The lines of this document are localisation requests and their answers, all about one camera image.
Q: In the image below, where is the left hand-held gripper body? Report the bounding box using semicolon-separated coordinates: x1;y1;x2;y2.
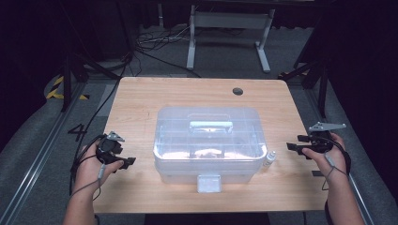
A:
95;130;127;165

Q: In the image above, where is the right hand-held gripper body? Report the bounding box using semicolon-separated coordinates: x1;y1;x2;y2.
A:
307;121;347;155

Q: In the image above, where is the small white bottle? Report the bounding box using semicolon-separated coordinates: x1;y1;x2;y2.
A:
262;150;277;168

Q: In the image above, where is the clear plastic storage box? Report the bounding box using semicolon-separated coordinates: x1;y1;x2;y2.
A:
152;106;268;194

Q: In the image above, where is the person's right hand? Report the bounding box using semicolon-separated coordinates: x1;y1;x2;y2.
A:
301;132;348;184

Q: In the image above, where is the person's left hand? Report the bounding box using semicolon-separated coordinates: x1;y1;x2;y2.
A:
73;143;125;197

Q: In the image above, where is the yellow black floor tape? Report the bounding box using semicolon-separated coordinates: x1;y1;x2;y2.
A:
46;75;90;101

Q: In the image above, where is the grey right wrist strap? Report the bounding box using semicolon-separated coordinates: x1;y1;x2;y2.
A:
321;153;350;191

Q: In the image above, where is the grey wrist strap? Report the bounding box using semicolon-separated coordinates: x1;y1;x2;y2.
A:
321;153;350;191
69;162;109;202

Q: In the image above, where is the grey left wrist strap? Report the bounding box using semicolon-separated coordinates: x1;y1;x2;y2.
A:
69;162;109;202

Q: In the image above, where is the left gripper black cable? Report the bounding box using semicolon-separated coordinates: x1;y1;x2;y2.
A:
69;54;134;201

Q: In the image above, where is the aluminium floor rail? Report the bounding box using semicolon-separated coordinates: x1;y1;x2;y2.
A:
0;82;88;225
304;87;376;225

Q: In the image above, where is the bundle of floor cables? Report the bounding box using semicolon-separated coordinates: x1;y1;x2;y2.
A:
134;24;202;79

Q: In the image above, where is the white metal table frame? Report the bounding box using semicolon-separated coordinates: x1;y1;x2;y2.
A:
186;4;276;74

